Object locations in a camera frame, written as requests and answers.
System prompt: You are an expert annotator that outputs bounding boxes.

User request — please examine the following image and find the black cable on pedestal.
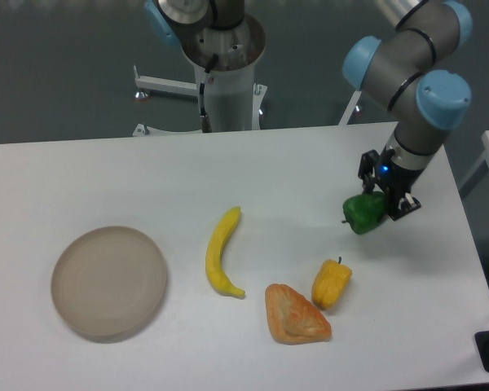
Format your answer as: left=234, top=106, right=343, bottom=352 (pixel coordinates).
left=197, top=53, right=219, bottom=134

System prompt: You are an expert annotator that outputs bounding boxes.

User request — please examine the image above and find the triangular pastry turnover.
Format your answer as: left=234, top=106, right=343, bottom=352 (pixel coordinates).
left=265, top=283, right=332, bottom=345

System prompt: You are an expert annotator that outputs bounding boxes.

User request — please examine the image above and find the yellow bell pepper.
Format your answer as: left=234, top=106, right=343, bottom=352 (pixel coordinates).
left=311, top=257, right=352, bottom=310

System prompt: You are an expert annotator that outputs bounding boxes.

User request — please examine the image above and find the beige round plate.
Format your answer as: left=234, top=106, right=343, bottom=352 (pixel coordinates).
left=51, top=226, right=167, bottom=343

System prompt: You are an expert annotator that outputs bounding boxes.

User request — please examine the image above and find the green bell pepper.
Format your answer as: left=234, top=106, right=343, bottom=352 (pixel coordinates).
left=341, top=191, right=387, bottom=235

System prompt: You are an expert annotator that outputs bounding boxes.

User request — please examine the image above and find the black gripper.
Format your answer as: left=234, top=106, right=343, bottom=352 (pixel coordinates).
left=358, top=148, right=424, bottom=221

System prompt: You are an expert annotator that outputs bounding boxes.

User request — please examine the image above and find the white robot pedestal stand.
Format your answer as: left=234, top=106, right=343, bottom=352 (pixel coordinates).
left=130, top=15, right=363, bottom=138

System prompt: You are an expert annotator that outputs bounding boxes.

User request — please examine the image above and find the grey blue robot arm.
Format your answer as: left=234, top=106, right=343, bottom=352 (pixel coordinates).
left=143, top=1, right=473, bottom=231

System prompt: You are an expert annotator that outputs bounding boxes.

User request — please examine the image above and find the yellow banana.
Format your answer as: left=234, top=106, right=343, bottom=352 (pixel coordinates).
left=205, top=206, right=245, bottom=300

